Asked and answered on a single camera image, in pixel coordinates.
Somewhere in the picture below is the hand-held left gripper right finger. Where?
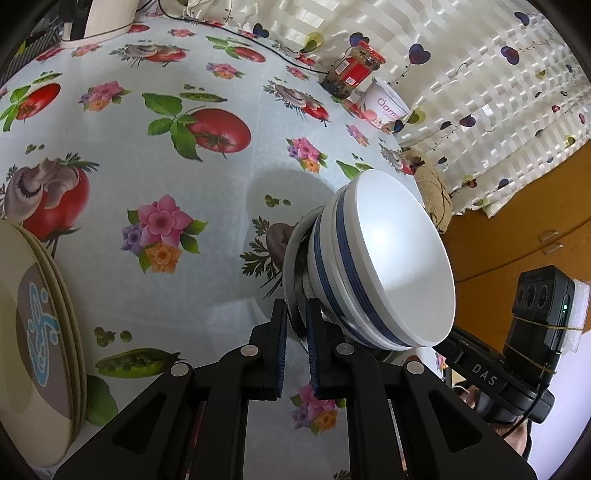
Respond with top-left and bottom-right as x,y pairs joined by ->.
305,298 -> 539,480

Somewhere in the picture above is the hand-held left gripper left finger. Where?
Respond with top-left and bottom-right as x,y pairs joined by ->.
53,298 -> 288,480

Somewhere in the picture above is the stainless steel bowl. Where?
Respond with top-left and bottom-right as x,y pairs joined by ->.
282,205 -> 352,352

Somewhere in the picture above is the white bowl with blue stripe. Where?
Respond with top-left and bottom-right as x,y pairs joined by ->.
308,198 -> 394,348
332,169 -> 457,350

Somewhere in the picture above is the beige plate with blue print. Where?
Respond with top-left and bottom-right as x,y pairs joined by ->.
21,224 -> 89,428
14,222 -> 82,444

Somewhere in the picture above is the stack of beige plates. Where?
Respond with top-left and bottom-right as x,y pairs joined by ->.
0,222 -> 75,468

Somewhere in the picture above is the person's right hand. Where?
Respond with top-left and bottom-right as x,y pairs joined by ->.
455,385 -> 534,462

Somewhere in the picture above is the wooden cabinet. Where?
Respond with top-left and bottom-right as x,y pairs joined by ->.
445,138 -> 591,325

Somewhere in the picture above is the floral vegetable print tablecloth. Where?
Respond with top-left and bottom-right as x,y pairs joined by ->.
0,9 -> 458,480

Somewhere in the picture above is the brown cloth bag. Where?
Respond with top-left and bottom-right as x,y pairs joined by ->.
408,147 -> 456,234

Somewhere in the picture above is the cream curtain with heart print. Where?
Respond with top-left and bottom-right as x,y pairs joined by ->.
185,0 -> 591,217

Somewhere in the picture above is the white yogurt tub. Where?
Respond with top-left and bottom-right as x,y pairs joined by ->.
364,77 -> 411,133

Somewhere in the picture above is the glass jar with red label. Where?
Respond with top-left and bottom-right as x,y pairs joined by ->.
321,40 -> 387,100

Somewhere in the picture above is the white and black electric kettle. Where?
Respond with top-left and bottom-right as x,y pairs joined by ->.
58,0 -> 140,45

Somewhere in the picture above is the striped tray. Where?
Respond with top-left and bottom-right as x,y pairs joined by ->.
0,39 -> 63,86

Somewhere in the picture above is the black power cable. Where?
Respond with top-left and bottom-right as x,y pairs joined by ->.
157,0 -> 345,77

